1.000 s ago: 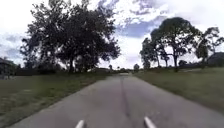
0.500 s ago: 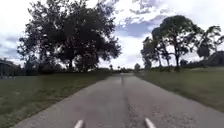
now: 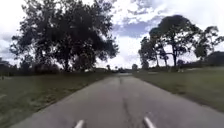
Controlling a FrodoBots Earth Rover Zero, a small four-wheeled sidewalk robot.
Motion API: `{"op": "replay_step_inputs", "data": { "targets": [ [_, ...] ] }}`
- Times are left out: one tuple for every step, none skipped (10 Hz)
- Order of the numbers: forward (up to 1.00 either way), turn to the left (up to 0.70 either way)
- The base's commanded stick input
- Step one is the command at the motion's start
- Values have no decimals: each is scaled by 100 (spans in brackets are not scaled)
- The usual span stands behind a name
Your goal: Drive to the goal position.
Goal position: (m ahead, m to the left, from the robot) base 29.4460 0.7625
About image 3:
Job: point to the grey asphalt path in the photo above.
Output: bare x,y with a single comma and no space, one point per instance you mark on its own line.
120,103

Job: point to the large dark tree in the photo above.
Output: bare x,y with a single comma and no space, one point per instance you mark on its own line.
66,36

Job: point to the group of tall trees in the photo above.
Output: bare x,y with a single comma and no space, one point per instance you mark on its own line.
173,36

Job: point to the robot's own part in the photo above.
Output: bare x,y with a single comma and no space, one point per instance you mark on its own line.
79,124
149,122

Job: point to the grass field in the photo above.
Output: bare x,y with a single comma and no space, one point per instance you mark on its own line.
193,83
26,93

